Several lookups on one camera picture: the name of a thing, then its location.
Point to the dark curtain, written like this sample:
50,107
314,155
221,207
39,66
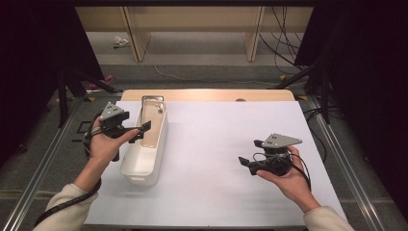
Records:
32,64
369,80

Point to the white table sheet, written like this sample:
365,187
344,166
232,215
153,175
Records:
218,144

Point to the metal floor rail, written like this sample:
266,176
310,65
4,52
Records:
35,183
346,170

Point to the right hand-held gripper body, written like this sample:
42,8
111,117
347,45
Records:
275,165

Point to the grey phone case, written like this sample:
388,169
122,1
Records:
152,97

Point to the pink object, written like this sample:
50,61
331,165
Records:
109,78

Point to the person's left hand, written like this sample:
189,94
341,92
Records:
102,149

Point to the black metal stand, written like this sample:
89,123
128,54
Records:
62,99
325,96

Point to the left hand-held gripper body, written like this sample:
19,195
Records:
112,123

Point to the person's right hand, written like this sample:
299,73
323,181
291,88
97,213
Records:
295,186

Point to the crumpled white paper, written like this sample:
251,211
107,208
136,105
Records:
120,41

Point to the wooden bench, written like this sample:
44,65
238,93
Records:
192,19

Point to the white plastic storage box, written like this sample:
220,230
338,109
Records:
141,163

